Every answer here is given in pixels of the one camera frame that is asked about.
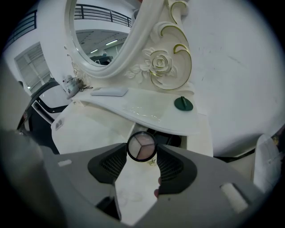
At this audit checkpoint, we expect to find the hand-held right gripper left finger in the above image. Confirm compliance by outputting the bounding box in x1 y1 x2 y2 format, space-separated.
43 143 134 228

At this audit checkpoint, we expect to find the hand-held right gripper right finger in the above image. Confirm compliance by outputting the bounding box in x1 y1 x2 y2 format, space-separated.
138 144 270 228

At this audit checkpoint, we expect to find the white vanity drawer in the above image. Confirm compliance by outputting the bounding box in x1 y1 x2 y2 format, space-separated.
114 125 189 225
50 104 135 155

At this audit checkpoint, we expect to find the round eyeshadow makeup palette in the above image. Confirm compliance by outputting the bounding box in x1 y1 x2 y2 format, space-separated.
126 131 159 162

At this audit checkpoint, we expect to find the pale blue makeup case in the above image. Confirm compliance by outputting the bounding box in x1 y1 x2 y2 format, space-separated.
90 87 129 98

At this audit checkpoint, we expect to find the white vanity table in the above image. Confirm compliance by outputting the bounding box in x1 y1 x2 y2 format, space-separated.
50 85 214 225

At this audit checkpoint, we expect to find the person's right hand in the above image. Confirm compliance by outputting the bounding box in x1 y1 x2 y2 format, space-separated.
153 176 162 199

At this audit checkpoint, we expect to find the white upholstered chair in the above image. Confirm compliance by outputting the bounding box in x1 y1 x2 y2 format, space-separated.
253 131 285 194

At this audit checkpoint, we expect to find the black and white chair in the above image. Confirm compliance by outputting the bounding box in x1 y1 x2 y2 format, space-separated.
16 77 73 155

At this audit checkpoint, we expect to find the black metal railing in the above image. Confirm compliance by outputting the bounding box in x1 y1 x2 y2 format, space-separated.
4 10 37 50

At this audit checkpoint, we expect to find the oval mirror carved white frame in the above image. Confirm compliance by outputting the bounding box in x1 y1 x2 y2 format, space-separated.
64 0 195 94

